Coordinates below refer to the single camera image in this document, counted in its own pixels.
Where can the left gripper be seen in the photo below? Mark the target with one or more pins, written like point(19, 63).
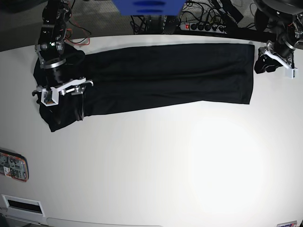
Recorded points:
point(293, 33)

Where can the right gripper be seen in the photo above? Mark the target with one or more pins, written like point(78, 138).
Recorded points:
point(55, 63)

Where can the black T-shirt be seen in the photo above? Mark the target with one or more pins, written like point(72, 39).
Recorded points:
point(145, 77)

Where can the clear orange parts box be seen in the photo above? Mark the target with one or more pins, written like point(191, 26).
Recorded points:
point(14, 166)

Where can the white power strip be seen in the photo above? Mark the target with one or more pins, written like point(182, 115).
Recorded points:
point(203, 27)

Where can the white slotted table inset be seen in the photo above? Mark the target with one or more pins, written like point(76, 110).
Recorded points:
point(23, 209)

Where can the blue plastic holder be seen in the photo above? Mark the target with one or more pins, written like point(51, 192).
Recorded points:
point(149, 7)

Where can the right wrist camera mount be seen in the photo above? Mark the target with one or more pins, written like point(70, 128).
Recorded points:
point(50, 96)

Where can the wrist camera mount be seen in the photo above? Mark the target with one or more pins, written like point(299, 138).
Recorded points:
point(284, 54)
point(50, 96)

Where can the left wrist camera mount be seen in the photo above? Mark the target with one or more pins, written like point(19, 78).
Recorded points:
point(284, 54)

